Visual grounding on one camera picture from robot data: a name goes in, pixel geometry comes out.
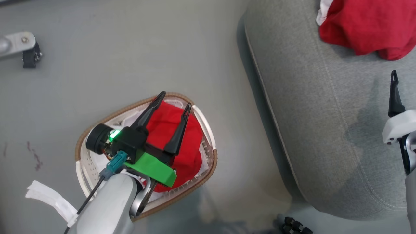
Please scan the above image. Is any white laundry basket brown rim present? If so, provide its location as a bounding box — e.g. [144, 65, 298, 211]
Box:
[75, 92, 218, 222]

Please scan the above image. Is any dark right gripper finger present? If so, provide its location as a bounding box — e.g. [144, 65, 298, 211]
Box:
[388, 70, 406, 118]

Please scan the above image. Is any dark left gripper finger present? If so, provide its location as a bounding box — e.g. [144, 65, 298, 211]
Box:
[163, 103, 192, 156]
[130, 91, 166, 132]

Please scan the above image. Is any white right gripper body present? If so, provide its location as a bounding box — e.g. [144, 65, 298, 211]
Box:
[382, 110, 416, 144]

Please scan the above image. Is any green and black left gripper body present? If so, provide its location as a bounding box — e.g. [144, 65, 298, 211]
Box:
[124, 142, 177, 188]

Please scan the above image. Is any silver chair leg black caster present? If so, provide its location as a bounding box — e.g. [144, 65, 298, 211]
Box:
[0, 31, 43, 69]

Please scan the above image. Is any red garment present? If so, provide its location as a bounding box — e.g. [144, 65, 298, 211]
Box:
[319, 0, 416, 61]
[142, 101, 204, 193]

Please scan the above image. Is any black caster wheel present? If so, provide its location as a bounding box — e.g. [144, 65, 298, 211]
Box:
[280, 216, 314, 234]

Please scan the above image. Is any grey fabric sofa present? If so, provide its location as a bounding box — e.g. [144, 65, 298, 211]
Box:
[244, 0, 416, 221]

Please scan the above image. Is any white garment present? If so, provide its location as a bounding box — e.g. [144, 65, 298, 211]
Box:
[109, 100, 210, 195]
[316, 0, 334, 26]

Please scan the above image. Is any white cloth strip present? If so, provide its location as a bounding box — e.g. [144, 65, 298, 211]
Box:
[25, 180, 79, 228]

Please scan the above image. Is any black cable with teal plug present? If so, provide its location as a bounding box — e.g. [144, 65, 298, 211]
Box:
[64, 150, 128, 234]

